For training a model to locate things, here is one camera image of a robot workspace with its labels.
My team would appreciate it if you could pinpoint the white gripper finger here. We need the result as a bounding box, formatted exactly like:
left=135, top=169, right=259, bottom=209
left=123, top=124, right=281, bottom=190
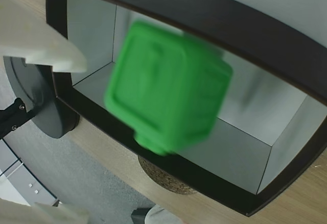
left=0, top=197, right=90, bottom=224
left=0, top=0, right=88, bottom=73

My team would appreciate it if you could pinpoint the green cube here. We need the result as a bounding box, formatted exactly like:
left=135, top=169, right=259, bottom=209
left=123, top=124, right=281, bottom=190
left=103, top=19, right=234, bottom=157

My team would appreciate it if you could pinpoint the brown cardboard box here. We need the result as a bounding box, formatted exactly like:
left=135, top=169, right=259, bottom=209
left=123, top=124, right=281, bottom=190
left=45, top=0, right=327, bottom=217

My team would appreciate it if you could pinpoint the grey drawer cabinet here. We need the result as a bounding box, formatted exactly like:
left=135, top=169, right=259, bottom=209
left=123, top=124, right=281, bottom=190
left=0, top=137, right=60, bottom=207

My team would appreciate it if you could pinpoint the black round stand base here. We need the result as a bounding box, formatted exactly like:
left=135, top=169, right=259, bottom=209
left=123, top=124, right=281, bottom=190
left=3, top=55, right=80, bottom=140

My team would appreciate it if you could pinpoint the round cork coaster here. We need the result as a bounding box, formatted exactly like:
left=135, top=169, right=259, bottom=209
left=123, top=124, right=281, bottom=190
left=137, top=154, right=198, bottom=195

